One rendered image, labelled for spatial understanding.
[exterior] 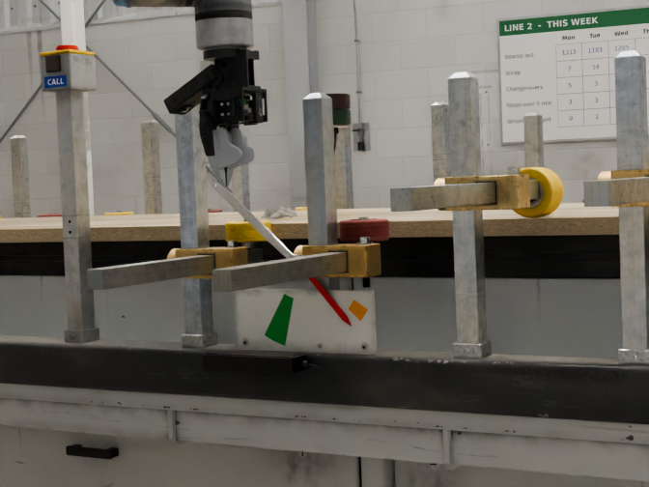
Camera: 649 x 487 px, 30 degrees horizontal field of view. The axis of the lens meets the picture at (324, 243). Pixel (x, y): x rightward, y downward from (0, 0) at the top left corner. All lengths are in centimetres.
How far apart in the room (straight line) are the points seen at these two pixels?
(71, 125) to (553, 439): 100
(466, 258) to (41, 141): 948
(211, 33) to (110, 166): 884
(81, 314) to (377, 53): 752
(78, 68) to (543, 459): 105
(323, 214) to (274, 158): 801
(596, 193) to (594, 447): 50
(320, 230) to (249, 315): 19
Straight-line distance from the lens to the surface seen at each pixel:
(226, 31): 190
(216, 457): 240
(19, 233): 252
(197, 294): 205
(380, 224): 194
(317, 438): 200
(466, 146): 180
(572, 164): 910
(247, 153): 193
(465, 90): 181
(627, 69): 173
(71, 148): 221
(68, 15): 351
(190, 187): 205
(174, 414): 215
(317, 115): 192
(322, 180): 191
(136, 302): 241
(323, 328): 192
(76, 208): 220
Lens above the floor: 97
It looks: 3 degrees down
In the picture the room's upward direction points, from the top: 2 degrees counter-clockwise
